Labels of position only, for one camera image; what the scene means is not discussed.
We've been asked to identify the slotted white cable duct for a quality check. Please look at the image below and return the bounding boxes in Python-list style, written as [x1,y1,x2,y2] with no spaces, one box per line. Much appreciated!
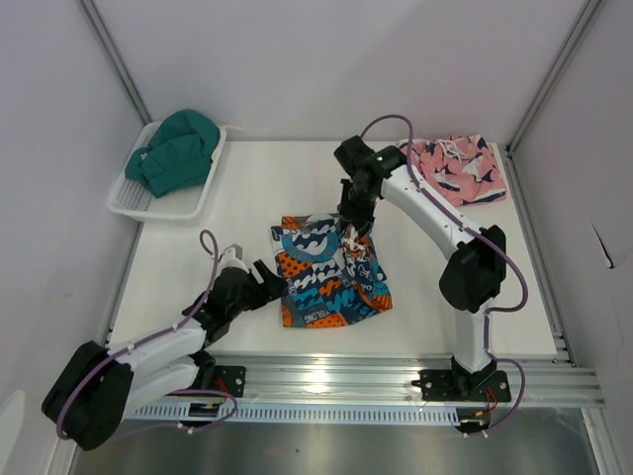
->
[128,401,460,427]

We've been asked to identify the right aluminium frame post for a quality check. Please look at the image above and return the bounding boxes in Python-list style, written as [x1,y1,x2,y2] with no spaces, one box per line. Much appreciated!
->
[507,0,607,152]

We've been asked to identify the left aluminium frame post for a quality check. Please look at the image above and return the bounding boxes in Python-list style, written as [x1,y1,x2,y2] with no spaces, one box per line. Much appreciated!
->
[76,0,152,125]

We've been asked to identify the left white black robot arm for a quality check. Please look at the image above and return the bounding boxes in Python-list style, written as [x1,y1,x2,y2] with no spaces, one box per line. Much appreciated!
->
[41,258,287,450]

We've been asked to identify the blue patterned shorts pile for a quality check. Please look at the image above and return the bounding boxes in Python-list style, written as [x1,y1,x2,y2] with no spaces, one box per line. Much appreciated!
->
[270,214,393,330]

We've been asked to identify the aluminium frame post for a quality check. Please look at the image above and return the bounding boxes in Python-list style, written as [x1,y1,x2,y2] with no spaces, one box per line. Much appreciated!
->
[507,0,607,152]
[76,0,152,125]

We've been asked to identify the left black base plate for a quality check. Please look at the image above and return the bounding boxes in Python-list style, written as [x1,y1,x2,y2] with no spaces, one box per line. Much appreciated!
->
[186,365,246,398]

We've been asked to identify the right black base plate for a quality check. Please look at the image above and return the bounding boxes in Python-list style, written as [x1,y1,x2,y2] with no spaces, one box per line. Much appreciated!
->
[410,369,511,403]

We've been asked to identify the teal green shorts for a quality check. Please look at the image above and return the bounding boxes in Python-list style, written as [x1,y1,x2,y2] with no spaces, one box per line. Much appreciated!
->
[125,110,221,198]

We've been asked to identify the white plastic basket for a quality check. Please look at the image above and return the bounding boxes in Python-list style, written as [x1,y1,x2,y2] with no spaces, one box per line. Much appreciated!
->
[107,121,230,226]

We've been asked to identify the aluminium mounting rail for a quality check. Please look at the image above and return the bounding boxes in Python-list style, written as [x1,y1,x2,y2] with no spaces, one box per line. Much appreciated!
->
[214,351,605,408]

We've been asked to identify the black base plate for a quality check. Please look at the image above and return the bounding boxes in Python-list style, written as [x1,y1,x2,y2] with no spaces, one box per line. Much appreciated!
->
[410,369,511,403]
[186,365,246,398]

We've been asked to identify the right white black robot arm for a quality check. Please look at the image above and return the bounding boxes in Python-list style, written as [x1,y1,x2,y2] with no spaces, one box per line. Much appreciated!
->
[333,136,506,400]

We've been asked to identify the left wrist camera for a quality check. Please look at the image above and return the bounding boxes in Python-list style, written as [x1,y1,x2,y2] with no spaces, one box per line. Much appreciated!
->
[218,243,248,273]

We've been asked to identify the pink shark print shorts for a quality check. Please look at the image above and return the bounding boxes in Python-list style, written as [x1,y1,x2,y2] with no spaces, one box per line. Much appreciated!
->
[411,135,507,207]

